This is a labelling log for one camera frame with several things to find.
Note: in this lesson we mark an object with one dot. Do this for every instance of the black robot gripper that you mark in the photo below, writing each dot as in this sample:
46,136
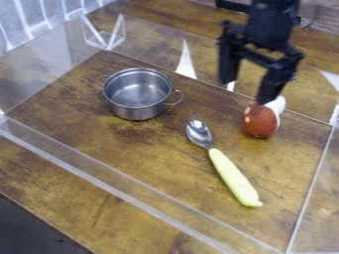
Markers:
260,40

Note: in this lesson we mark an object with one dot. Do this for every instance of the red brown toy mushroom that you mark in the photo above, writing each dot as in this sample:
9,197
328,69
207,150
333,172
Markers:
261,118

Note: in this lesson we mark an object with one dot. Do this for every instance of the small silver metal pot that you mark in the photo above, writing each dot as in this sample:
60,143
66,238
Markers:
138,93

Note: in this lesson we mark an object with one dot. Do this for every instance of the black bar at table edge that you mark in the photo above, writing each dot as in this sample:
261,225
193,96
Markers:
240,7

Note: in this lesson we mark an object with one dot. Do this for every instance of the spoon with yellow handle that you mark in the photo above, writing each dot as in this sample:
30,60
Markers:
200,136

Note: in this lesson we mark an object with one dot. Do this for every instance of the clear acrylic corner bracket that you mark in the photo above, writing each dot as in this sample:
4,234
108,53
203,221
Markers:
101,39

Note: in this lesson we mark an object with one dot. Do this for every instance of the clear acrylic enclosure wall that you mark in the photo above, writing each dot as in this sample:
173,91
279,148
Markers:
172,211

